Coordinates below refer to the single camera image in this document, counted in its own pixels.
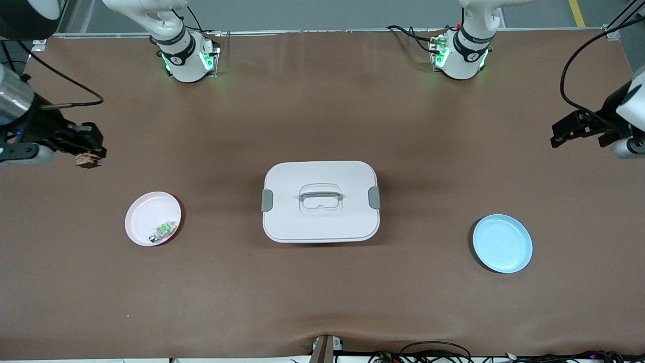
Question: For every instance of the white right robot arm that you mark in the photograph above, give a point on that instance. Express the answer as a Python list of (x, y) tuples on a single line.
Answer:
[(186, 65)]

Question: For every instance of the pink round plate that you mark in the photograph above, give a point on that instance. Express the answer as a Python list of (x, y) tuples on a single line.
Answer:
[(146, 214)]

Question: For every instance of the orange switch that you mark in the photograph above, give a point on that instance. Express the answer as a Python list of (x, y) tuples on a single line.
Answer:
[(88, 161)]

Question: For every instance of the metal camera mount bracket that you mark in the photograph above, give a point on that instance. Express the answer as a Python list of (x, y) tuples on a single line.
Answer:
[(322, 350)]

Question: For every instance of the green switch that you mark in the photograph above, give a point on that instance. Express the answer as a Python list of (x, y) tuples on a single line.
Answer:
[(162, 231)]

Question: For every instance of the aluminium frame post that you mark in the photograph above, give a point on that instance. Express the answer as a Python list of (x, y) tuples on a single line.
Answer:
[(60, 15), (612, 34)]

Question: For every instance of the light blue round plate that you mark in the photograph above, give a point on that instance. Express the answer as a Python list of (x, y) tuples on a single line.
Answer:
[(503, 244)]

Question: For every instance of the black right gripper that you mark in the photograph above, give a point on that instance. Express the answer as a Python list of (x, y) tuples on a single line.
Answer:
[(44, 130)]

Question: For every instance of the white lidded storage box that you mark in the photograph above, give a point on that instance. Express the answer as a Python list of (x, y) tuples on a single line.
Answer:
[(320, 201)]

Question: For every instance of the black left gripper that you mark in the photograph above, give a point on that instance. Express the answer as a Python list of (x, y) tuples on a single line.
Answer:
[(602, 122)]

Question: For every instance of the brown table mat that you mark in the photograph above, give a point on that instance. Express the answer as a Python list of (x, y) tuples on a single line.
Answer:
[(322, 101)]

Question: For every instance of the thin metal table rail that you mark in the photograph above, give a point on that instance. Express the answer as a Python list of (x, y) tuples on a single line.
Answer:
[(302, 32)]

